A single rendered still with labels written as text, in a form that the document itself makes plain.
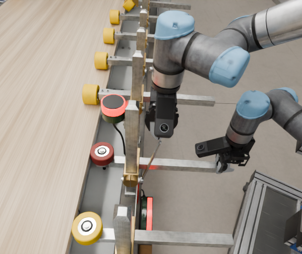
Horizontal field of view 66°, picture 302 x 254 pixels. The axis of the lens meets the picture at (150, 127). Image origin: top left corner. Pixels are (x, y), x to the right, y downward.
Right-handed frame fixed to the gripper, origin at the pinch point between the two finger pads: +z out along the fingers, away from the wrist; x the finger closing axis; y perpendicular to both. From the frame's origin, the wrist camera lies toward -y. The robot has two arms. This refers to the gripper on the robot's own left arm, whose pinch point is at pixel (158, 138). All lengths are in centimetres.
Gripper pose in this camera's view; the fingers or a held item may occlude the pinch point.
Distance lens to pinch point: 70.4
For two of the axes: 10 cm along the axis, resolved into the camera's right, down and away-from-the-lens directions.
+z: -0.7, 6.6, 7.5
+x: -10.0, -0.7, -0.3
